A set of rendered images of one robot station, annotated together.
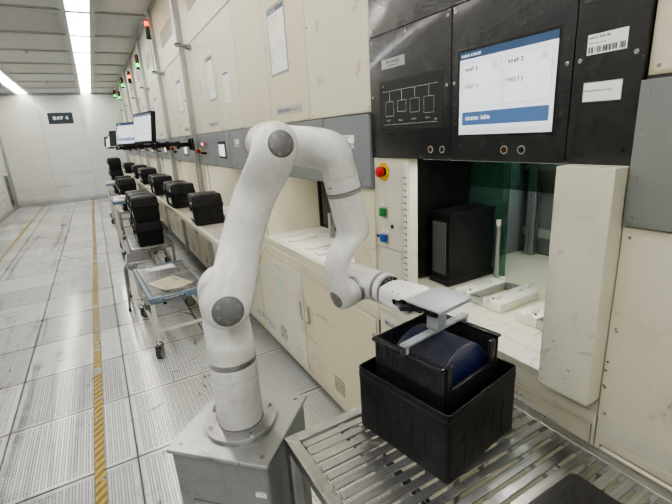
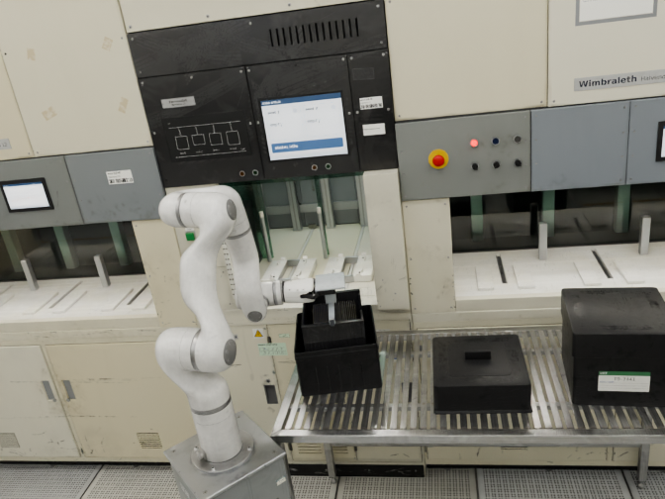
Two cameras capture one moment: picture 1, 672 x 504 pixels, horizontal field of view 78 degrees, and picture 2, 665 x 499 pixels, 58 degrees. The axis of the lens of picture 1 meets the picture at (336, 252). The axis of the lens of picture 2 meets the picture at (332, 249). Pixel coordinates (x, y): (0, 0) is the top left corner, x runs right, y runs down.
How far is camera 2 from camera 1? 1.27 m
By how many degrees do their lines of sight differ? 47
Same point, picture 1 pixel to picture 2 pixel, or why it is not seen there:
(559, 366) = (389, 293)
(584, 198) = (383, 191)
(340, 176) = (241, 219)
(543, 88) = (336, 127)
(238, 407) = (235, 433)
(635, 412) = (429, 299)
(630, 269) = (410, 223)
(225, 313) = (232, 353)
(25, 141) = not seen: outside the picture
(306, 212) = not seen: outside the picture
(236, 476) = (261, 480)
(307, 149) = not seen: hidden behind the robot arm
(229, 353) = (223, 390)
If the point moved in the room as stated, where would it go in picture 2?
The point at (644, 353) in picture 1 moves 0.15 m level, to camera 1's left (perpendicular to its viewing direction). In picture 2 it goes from (427, 264) to (406, 282)
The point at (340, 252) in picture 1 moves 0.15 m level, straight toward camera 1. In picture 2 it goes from (252, 277) to (287, 286)
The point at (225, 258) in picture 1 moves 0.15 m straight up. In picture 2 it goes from (210, 313) to (198, 263)
